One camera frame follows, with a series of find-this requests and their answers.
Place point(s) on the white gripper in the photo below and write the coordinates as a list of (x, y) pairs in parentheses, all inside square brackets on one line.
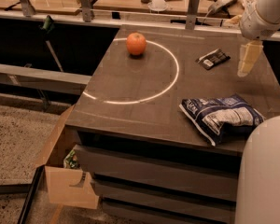
[(253, 22)]

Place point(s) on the black rxbar chocolate wrapper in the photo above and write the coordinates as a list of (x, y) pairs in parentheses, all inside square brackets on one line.
[(213, 59)]

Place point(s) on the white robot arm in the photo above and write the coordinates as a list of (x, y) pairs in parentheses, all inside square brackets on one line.
[(258, 192)]

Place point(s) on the colourful snack packet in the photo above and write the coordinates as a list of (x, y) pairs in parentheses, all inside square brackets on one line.
[(245, 2)]

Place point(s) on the grey handheld device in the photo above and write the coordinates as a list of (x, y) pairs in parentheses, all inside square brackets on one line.
[(218, 5)]

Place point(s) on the blue white chip bag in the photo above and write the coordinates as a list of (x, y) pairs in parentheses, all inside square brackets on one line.
[(212, 116)]

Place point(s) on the white bowl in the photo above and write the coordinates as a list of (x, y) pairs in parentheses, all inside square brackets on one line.
[(157, 5)]

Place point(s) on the orange fruit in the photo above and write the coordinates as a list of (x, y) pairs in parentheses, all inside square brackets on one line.
[(136, 44)]

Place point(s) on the grey drawer cabinet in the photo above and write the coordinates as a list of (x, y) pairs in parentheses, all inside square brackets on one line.
[(147, 160)]

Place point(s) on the green package in box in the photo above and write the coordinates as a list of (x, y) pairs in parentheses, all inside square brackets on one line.
[(70, 161)]

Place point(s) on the open cardboard box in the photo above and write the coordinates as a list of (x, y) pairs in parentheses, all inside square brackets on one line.
[(66, 186)]

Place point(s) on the right metal bracket post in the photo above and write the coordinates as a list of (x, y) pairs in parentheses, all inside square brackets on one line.
[(192, 14)]

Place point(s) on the metal bracket post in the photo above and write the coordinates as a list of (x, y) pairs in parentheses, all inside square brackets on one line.
[(86, 8), (192, 14), (27, 9)]

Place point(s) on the middle metal bracket post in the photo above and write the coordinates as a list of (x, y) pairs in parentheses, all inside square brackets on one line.
[(86, 8)]

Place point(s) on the grey metal rail beam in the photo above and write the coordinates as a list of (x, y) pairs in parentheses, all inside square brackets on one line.
[(43, 79)]

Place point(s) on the green handled tool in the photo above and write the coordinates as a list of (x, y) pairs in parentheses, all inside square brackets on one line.
[(47, 28)]

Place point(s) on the left metal bracket post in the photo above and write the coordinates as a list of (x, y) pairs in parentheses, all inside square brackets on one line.
[(27, 9)]

